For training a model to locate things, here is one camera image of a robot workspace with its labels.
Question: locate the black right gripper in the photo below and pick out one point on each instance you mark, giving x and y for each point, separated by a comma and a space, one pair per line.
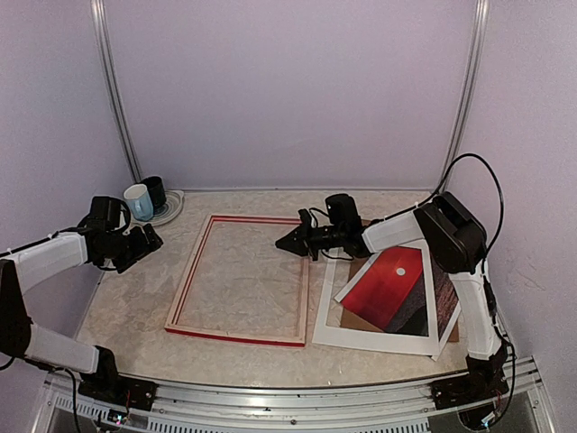
301, 244

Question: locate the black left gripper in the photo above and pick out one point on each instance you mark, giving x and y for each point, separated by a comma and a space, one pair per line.
141, 247

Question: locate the red wooden picture frame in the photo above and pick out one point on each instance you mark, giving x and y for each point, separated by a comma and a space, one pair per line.
302, 288

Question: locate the white photo mat border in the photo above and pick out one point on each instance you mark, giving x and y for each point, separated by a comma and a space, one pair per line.
324, 306

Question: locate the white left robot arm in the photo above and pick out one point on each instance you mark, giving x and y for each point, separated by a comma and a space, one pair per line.
103, 236

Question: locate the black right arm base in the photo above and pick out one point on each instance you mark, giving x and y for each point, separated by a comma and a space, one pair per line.
464, 388

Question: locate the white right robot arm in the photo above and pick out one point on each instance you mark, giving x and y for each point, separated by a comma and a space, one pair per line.
458, 243

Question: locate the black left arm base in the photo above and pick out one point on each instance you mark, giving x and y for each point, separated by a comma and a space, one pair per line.
128, 392

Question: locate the red and black photo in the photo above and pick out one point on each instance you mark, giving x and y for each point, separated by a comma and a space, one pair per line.
396, 288

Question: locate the white round plate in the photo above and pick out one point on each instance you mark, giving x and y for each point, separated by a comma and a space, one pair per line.
170, 210

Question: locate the light blue mug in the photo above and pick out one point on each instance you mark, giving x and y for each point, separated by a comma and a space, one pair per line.
139, 202

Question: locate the dark green mug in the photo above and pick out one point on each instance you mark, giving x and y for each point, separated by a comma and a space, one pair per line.
156, 190

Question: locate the brown cardboard backing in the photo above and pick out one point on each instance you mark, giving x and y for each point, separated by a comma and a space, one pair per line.
390, 296

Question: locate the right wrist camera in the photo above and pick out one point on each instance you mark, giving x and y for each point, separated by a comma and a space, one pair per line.
308, 220

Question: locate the left aluminium corner post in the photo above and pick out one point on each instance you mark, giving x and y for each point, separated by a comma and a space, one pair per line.
104, 46

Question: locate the aluminium corner post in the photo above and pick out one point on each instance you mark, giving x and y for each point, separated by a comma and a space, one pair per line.
479, 28
104, 46

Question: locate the aluminium front rail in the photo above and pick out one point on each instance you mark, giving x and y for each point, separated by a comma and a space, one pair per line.
189, 407

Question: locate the right aluminium corner post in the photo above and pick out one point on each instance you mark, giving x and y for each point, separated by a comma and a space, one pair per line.
479, 28

